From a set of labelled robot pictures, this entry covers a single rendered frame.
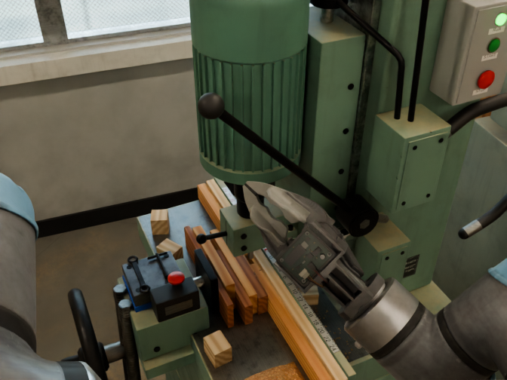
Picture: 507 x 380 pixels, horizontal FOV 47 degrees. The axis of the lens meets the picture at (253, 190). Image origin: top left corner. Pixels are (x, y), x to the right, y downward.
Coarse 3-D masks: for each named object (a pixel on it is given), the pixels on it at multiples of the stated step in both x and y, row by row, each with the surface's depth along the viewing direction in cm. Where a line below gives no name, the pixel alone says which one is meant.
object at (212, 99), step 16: (208, 96) 74; (208, 112) 74; (224, 112) 77; (240, 128) 79; (256, 144) 82; (288, 160) 87; (304, 176) 90; (320, 192) 93; (336, 208) 101; (352, 208) 99; (368, 208) 98; (352, 224) 98; (368, 224) 100
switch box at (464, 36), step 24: (456, 0) 84; (480, 0) 83; (504, 0) 83; (456, 24) 86; (480, 24) 84; (504, 24) 86; (456, 48) 87; (480, 48) 86; (504, 48) 89; (432, 72) 93; (456, 72) 88; (480, 72) 89; (504, 72) 92; (456, 96) 90; (480, 96) 92
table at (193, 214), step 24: (144, 216) 135; (192, 216) 135; (144, 240) 132; (192, 264) 123; (216, 312) 113; (192, 336) 108; (240, 336) 108; (264, 336) 108; (168, 360) 107; (192, 360) 110; (240, 360) 104; (264, 360) 104; (288, 360) 104
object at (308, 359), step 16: (208, 192) 136; (208, 208) 134; (272, 288) 112; (272, 304) 109; (288, 320) 106; (288, 336) 105; (304, 336) 103; (304, 352) 101; (304, 368) 102; (320, 368) 98
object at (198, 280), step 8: (200, 248) 113; (200, 256) 111; (200, 264) 110; (208, 264) 110; (200, 272) 112; (208, 272) 108; (200, 280) 111; (208, 280) 108; (216, 280) 107; (200, 288) 111; (208, 288) 109; (216, 288) 108; (208, 296) 111; (216, 296) 109; (208, 304) 113; (216, 304) 111
